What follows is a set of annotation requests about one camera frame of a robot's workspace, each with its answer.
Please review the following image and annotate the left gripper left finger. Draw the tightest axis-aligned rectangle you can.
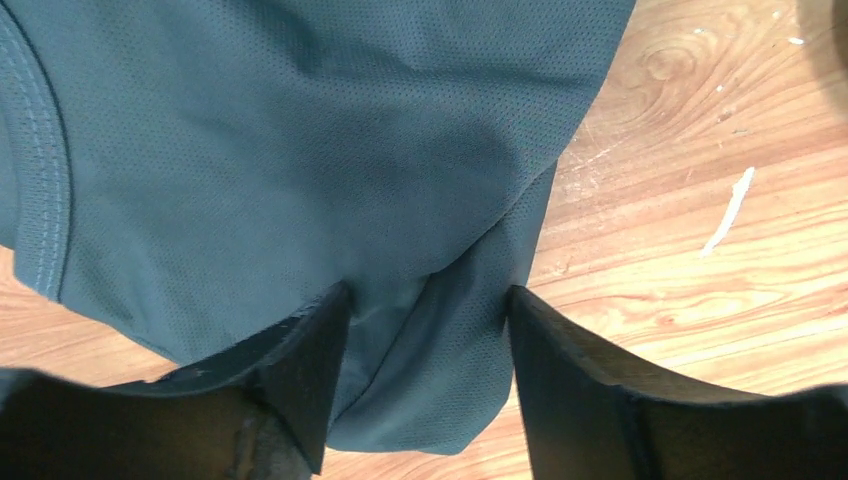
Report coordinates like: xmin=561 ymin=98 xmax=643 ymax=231
xmin=1 ymin=283 xmax=350 ymax=479

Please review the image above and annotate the grey t-shirt garment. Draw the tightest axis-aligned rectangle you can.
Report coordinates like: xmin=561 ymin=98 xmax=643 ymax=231
xmin=1 ymin=1 xmax=634 ymax=455

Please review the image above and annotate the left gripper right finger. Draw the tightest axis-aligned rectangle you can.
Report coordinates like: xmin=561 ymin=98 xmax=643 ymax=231
xmin=508 ymin=286 xmax=847 ymax=480

